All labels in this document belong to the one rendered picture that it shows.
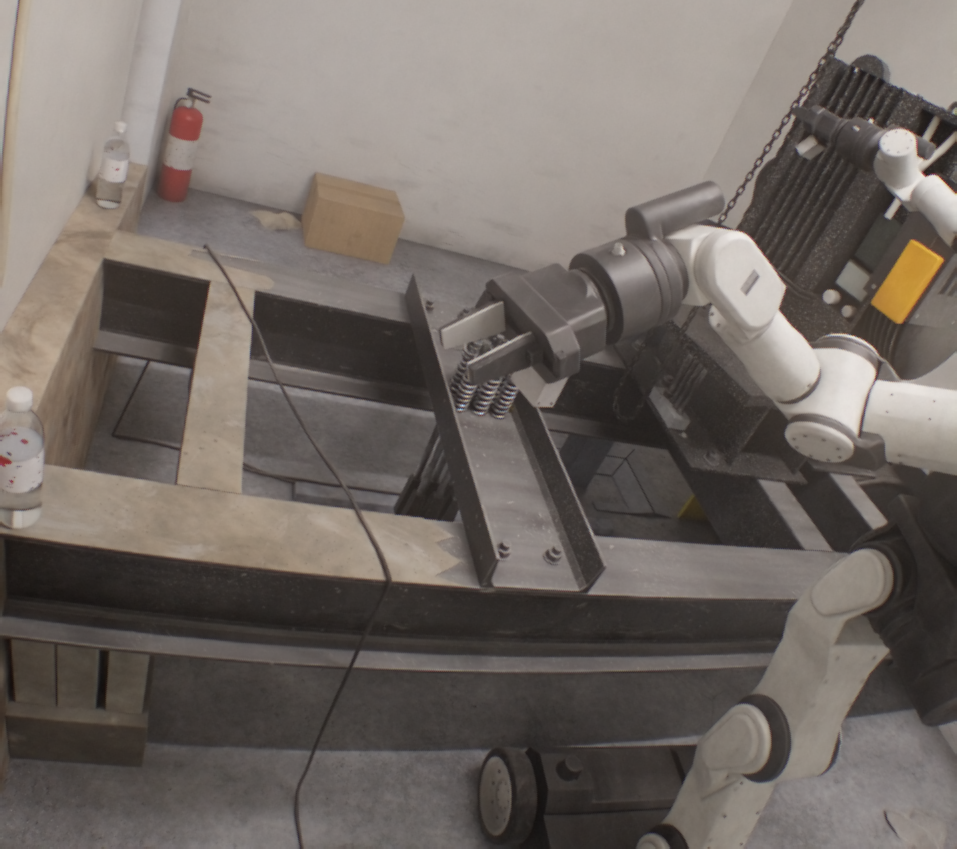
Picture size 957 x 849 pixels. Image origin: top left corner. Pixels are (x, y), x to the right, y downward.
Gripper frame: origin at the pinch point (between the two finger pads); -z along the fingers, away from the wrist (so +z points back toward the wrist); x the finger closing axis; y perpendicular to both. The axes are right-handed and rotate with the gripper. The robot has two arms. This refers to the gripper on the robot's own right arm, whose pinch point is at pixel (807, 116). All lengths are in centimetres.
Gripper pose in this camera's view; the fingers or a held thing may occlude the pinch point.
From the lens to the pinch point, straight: 164.0
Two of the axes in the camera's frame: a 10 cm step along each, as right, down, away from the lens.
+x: 7.9, 0.4, 6.1
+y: 3.7, -8.2, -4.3
